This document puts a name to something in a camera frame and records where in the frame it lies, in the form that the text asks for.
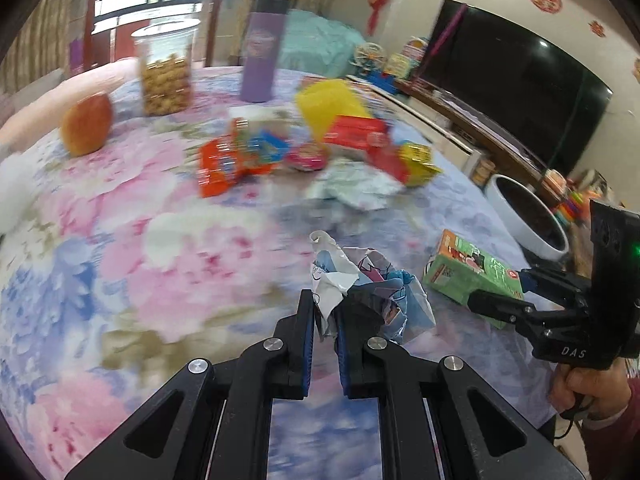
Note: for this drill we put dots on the beige curtain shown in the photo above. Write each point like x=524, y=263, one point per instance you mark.
x=45, y=35

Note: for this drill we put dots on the pink candy packet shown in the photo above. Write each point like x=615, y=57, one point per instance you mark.
x=306, y=156

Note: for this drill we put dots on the wooden television cabinet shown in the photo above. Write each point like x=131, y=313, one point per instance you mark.
x=470, y=125

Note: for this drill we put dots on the small red wall sticker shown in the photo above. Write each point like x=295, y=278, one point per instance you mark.
x=597, y=28

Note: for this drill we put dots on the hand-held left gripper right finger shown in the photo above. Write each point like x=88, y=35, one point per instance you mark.
x=341, y=355

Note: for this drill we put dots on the purple tumbler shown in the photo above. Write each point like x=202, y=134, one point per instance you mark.
x=260, y=55

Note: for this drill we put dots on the pink striped stick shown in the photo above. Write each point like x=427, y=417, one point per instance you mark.
x=445, y=35

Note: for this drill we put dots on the clear popcorn jar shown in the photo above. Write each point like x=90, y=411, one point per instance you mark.
x=165, y=75

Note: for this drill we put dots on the teal bedcover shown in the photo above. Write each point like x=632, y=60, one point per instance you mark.
x=320, y=37

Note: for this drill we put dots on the floral tablecloth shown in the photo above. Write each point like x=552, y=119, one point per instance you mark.
x=150, y=285

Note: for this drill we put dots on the blue colourful snack packet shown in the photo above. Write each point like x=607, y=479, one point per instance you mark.
x=262, y=145

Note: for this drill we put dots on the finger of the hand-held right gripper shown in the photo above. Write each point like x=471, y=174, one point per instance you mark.
x=550, y=282
x=495, y=306

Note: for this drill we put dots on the silvery crumpled wrapper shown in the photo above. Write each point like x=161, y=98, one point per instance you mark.
x=352, y=185

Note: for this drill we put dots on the person's right forearm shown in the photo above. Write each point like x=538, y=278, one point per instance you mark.
x=615, y=445

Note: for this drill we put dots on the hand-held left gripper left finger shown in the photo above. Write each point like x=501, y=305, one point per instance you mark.
x=309, y=350

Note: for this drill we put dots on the red snack packet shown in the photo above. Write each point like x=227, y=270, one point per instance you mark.
x=390, y=162
x=352, y=132

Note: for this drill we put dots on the green drink carton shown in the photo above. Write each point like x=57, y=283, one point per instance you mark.
x=460, y=265

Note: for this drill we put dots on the person's right hand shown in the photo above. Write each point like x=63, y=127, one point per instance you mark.
x=595, y=390

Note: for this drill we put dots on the cartoon print wrapper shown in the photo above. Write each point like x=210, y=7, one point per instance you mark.
x=380, y=280

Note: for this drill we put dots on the colourful toy house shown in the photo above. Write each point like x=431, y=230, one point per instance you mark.
x=405, y=57

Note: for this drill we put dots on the colourful stacking rings toy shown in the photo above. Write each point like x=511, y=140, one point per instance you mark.
x=572, y=210

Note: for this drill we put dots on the yellow green small box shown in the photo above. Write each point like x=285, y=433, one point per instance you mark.
x=419, y=162

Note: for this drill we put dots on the white round pot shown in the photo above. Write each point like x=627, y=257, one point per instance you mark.
x=530, y=215

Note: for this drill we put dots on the black television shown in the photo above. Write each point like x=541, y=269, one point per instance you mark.
x=515, y=80

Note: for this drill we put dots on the red yellow apple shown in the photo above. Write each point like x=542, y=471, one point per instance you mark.
x=86, y=125

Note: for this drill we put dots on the toy ferris wheel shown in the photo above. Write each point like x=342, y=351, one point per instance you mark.
x=367, y=57

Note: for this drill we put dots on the orange red snack wrapper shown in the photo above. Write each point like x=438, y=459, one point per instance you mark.
x=217, y=167

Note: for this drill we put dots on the yellow sponge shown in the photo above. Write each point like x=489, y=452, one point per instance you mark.
x=327, y=105

